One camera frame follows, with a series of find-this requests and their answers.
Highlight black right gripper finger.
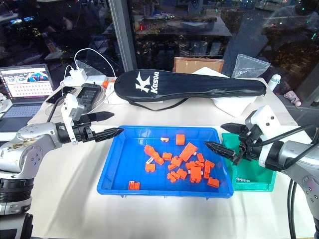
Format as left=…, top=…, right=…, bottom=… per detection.
left=204, top=141, right=237, bottom=162
left=220, top=122, right=244, bottom=136

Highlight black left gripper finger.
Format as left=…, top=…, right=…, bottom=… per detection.
left=88, top=112, right=116, bottom=123
left=95, top=127, right=126, bottom=143

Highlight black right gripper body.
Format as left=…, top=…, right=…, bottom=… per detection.
left=234, top=125, right=263, bottom=165

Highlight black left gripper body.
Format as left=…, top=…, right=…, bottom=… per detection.
left=72, top=114, right=97, bottom=144

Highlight green plastic bin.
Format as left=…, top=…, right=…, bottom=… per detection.
left=221, top=132, right=278, bottom=192

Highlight brown cardboard box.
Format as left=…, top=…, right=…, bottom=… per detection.
left=172, top=56, right=225, bottom=74

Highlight white foam sheet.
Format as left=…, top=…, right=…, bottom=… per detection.
left=192, top=66, right=259, bottom=118

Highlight black power adapter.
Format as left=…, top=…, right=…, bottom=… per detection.
left=77, top=83, right=101, bottom=106

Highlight large orange building block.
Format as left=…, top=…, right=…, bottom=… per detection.
left=179, top=142, right=198, bottom=162
left=189, top=166, right=203, bottom=184

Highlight blue plastic tray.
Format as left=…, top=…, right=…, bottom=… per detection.
left=96, top=125, right=235, bottom=200

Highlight black smartphone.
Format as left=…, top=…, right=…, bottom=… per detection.
left=45, top=86, right=76, bottom=105

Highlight black Kason racket bag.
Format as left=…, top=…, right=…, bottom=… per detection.
left=114, top=69, right=268, bottom=111

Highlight white bottle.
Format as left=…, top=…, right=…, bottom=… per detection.
left=267, top=74, right=281, bottom=93

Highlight clear plastic zip bag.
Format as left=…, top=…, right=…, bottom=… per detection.
left=231, top=53, right=271, bottom=79

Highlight pink soft item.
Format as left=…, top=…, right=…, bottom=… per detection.
left=284, top=90, right=303, bottom=107

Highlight open laptop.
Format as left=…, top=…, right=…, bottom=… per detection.
left=0, top=64, right=55, bottom=133

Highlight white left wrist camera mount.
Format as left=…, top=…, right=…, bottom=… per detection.
left=60, top=94, right=86, bottom=145

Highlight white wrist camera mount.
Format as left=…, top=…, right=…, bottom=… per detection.
left=245, top=105, right=278, bottom=168
left=60, top=94, right=86, bottom=145

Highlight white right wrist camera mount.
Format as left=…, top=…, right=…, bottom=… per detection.
left=245, top=105, right=278, bottom=168

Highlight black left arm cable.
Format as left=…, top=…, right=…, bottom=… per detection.
left=46, top=93, right=69, bottom=124

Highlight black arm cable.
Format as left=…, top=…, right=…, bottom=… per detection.
left=46, top=93, right=69, bottom=124
left=250, top=123, right=319, bottom=148

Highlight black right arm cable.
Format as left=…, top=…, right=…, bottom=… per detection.
left=250, top=123, right=319, bottom=148

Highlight white wall charger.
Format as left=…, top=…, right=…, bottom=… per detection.
left=69, top=69, right=85, bottom=82

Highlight white charging cable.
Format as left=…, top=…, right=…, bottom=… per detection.
left=59, top=48, right=118, bottom=93

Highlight black cable pair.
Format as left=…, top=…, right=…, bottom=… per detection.
left=287, top=178, right=299, bottom=239

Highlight grey window frame post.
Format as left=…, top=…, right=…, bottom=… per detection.
left=108, top=0, right=138, bottom=76

